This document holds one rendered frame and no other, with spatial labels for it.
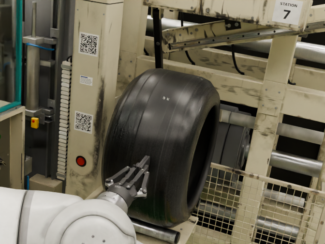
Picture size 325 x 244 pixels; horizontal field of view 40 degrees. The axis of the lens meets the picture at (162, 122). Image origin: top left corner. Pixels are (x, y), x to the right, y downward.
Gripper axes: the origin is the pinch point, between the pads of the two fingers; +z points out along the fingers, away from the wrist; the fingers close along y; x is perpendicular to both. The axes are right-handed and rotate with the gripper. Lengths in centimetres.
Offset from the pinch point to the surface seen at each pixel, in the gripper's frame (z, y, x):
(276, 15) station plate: 54, -26, -38
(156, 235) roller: 9.8, -3.0, 34.7
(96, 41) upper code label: 26.4, 30.1, -25.9
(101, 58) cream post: 25.7, 27.6, -20.3
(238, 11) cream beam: 54, -12, -37
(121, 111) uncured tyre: 11.6, 13.2, -9.8
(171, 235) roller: 10.5, -8.1, 33.5
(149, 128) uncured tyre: 8.9, 2.2, -8.0
